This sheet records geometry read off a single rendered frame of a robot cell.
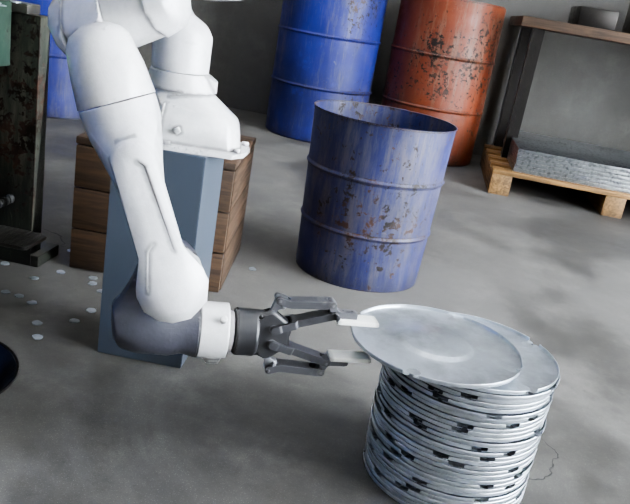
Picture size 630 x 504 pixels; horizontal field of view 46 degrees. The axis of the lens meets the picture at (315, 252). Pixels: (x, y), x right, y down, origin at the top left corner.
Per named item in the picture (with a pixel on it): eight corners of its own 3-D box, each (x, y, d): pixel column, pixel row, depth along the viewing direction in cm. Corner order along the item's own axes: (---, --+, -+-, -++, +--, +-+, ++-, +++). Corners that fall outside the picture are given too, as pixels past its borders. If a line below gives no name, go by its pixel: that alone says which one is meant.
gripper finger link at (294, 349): (271, 340, 116) (267, 347, 116) (332, 364, 120) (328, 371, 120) (268, 329, 120) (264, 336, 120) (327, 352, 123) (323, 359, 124)
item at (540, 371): (483, 310, 145) (483, 307, 145) (595, 385, 122) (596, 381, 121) (358, 319, 131) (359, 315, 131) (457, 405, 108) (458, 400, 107)
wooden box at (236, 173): (240, 247, 229) (256, 137, 218) (218, 293, 193) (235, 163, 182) (113, 225, 229) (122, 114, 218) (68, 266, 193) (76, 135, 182)
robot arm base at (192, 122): (256, 146, 156) (265, 79, 151) (238, 164, 138) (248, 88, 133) (153, 127, 157) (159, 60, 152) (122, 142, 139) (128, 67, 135)
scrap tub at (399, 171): (424, 261, 247) (456, 119, 232) (421, 307, 207) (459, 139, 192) (302, 235, 251) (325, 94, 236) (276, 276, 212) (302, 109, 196)
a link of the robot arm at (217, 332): (202, 315, 109) (238, 317, 111) (198, 282, 121) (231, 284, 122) (192, 388, 114) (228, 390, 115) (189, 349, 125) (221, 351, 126)
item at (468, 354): (383, 294, 142) (384, 290, 142) (533, 342, 132) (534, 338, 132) (323, 346, 117) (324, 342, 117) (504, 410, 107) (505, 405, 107)
